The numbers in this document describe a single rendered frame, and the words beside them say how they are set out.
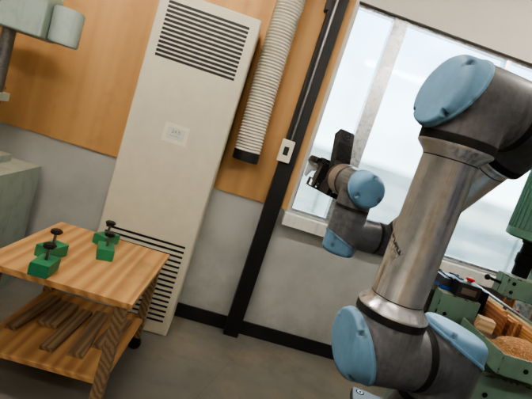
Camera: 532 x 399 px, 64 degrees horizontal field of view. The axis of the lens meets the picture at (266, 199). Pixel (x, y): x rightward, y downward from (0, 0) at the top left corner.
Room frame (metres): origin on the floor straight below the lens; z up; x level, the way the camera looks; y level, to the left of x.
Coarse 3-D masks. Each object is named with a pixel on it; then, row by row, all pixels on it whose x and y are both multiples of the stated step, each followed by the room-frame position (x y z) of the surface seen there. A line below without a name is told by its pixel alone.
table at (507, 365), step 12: (468, 324) 1.31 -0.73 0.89; (480, 336) 1.23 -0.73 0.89; (492, 336) 1.24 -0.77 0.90; (492, 348) 1.16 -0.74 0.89; (492, 360) 1.15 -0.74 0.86; (504, 360) 1.11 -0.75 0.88; (516, 360) 1.12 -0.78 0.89; (528, 360) 1.13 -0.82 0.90; (504, 372) 1.11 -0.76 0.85; (516, 372) 1.12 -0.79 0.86; (528, 372) 1.12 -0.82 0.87
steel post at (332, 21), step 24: (336, 0) 2.51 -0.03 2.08; (336, 24) 2.53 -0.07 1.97; (312, 72) 2.51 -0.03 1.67; (312, 96) 2.53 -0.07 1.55; (288, 144) 2.50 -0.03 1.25; (288, 168) 2.53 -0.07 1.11; (264, 216) 2.53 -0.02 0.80; (264, 240) 2.53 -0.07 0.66; (240, 288) 2.53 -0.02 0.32; (240, 312) 2.53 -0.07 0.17
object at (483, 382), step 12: (480, 384) 1.19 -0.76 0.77; (492, 384) 1.19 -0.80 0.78; (504, 384) 1.19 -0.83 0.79; (516, 384) 1.20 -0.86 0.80; (528, 384) 1.22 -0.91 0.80; (480, 396) 1.19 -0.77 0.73; (492, 396) 1.19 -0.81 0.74; (504, 396) 1.20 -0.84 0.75; (516, 396) 1.20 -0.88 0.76; (528, 396) 1.20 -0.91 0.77
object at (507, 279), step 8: (504, 272) 1.42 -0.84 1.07; (504, 280) 1.40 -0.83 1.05; (512, 280) 1.38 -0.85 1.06; (520, 280) 1.38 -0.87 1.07; (528, 280) 1.42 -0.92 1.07; (496, 288) 1.42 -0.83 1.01; (504, 288) 1.38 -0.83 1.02; (512, 288) 1.38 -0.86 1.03; (520, 288) 1.38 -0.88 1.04; (528, 288) 1.39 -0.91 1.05; (504, 296) 1.38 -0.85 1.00; (512, 296) 1.38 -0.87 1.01; (520, 296) 1.38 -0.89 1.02; (528, 296) 1.39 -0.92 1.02
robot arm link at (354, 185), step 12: (348, 168) 0.97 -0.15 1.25; (336, 180) 0.97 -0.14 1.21; (348, 180) 0.91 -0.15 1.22; (360, 180) 0.88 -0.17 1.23; (372, 180) 0.88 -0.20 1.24; (348, 192) 0.90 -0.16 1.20; (360, 192) 0.88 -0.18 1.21; (372, 192) 0.88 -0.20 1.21; (384, 192) 0.89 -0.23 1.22; (348, 204) 0.90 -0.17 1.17; (360, 204) 0.88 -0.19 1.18; (372, 204) 0.89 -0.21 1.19
